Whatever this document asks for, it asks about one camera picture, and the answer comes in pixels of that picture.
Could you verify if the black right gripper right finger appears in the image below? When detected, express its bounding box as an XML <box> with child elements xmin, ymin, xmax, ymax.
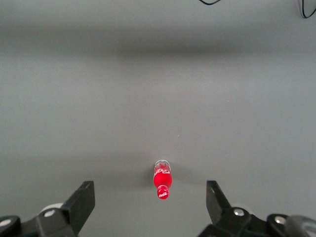
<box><xmin>198</xmin><ymin>180</ymin><xmax>289</xmax><ymax>237</ymax></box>

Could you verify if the dark grey table mat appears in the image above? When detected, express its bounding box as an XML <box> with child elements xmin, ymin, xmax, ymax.
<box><xmin>0</xmin><ymin>0</ymin><xmax>316</xmax><ymax>237</ymax></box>

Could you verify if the red cola bottle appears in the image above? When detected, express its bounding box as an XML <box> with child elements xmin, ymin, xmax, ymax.
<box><xmin>153</xmin><ymin>159</ymin><xmax>172</xmax><ymax>200</ymax></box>

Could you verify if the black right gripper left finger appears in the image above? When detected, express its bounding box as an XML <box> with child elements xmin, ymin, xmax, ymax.
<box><xmin>0</xmin><ymin>180</ymin><xmax>96</xmax><ymax>237</ymax></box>

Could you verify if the thin black cable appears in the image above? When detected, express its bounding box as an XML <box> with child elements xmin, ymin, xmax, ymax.
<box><xmin>296</xmin><ymin>0</ymin><xmax>316</xmax><ymax>19</ymax></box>

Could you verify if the black cable loop at table edge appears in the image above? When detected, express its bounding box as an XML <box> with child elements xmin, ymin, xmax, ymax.
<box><xmin>197</xmin><ymin>0</ymin><xmax>223</xmax><ymax>6</ymax></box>

